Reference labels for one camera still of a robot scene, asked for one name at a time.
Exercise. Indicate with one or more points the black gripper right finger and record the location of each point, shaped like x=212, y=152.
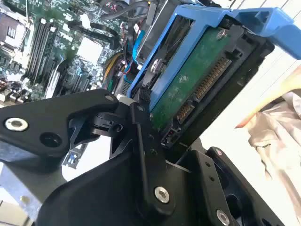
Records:
x=207, y=183

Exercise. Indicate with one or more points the hard disk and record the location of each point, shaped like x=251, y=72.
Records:
x=188, y=77

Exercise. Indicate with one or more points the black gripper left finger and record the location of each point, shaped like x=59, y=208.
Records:
x=47, y=113

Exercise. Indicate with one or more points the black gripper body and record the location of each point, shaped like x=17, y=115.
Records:
x=98, y=202

